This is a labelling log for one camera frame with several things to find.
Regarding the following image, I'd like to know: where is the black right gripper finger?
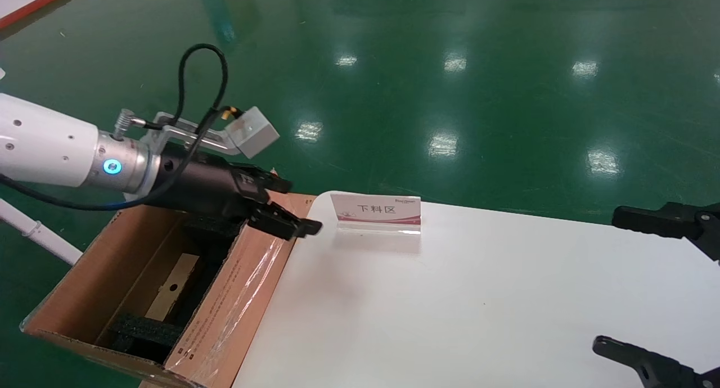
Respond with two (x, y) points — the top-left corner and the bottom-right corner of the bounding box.
(611, 202), (720, 263)
(592, 336), (720, 388)

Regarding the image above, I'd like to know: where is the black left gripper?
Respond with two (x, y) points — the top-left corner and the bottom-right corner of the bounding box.
(147, 146), (323, 242)

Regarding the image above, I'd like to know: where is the small cardboard box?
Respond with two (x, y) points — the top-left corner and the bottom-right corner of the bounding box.
(145, 253), (202, 323)

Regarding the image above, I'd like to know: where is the large open cardboard box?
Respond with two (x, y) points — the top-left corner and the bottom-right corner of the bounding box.
(20, 168), (317, 388)

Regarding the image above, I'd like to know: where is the acrylic sign with red print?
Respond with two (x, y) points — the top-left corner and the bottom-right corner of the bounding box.
(329, 192), (422, 235)

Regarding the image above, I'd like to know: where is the white pipe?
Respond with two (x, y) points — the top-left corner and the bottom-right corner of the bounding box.
(0, 198), (84, 267)

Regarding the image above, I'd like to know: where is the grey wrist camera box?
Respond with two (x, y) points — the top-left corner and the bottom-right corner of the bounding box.
(225, 106), (281, 159)

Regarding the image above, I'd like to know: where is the grey metal camera bracket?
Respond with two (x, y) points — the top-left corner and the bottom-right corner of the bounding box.
(152, 111), (240, 156)

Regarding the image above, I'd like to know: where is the black looped cable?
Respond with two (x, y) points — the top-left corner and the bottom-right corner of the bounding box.
(135, 43), (230, 132)

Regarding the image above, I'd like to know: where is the black cable with yellow tag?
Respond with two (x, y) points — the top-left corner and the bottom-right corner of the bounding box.
(0, 106), (237, 213)

